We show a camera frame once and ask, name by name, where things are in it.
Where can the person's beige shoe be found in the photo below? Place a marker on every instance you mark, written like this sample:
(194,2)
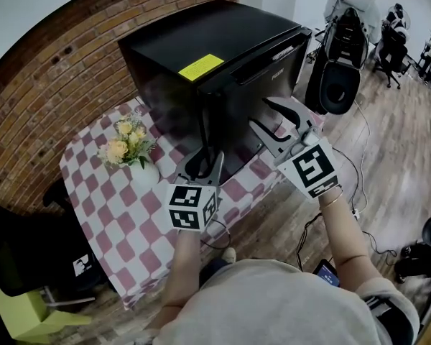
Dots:
(230,255)

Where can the person's right forearm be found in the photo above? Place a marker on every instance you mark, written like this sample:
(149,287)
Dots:
(345,235)

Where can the black smartphone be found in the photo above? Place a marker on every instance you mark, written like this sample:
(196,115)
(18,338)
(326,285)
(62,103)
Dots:
(327,273)

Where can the white vase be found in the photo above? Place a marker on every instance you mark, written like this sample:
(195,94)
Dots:
(145,176)

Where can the yellow sticker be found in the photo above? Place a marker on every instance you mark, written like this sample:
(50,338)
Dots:
(201,67)

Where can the black rolling stool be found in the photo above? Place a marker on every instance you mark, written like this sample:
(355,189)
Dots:
(416,264)

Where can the black speaker on stand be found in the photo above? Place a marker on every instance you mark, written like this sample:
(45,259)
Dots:
(339,77)

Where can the person's grey sweatshirt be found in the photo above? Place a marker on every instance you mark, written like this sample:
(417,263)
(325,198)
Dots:
(273,307)

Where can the black mini fridge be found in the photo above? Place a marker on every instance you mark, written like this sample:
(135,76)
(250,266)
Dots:
(172,38)

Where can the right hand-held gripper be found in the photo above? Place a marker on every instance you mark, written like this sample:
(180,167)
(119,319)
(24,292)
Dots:
(312,167)

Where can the white printed tag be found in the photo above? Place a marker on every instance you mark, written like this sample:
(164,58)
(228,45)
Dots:
(82,267)

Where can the pink white checkered tablecloth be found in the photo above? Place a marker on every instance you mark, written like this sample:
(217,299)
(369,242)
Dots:
(129,207)

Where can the white power strip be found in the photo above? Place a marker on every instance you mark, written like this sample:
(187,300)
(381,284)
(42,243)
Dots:
(356,213)

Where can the person's dark trouser leg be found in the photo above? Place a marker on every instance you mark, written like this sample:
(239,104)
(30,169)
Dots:
(213,270)

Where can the lime green chair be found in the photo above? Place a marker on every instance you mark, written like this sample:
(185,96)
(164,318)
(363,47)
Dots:
(18,315)

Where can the yellow flower bouquet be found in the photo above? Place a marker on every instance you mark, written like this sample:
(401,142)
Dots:
(124,146)

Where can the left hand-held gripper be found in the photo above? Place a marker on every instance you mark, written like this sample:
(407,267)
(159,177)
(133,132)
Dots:
(186,207)

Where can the person's left forearm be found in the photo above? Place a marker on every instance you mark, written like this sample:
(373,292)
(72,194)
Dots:
(185,264)

